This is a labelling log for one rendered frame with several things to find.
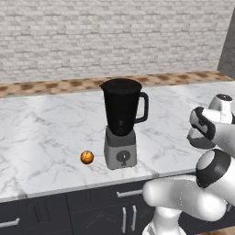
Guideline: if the orange fruit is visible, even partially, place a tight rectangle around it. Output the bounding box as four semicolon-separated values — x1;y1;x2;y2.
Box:
80;150;95;165

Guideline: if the dark cupboard door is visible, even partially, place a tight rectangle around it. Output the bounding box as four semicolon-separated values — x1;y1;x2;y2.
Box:
178;205;235;235
69;203;129;235
127;200;158;235

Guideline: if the dark drawer front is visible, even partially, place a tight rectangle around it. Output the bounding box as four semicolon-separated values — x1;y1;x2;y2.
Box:
0;193;73;235
65;179;149;209

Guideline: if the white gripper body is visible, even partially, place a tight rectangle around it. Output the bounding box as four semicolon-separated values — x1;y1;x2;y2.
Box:
186;126;216;151

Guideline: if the black and grey blender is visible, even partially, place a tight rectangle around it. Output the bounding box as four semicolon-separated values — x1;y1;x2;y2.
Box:
99;78;150;171

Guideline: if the silver drawer handle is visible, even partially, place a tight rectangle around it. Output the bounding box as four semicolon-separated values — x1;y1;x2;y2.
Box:
116;188;144;198
0;217;21;229

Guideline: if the black blender lid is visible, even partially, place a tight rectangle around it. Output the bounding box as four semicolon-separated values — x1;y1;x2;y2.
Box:
99;78;143;92

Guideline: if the silver cupboard door handle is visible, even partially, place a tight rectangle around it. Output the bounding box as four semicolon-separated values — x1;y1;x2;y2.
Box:
131;205;138;232
121;207;128;234

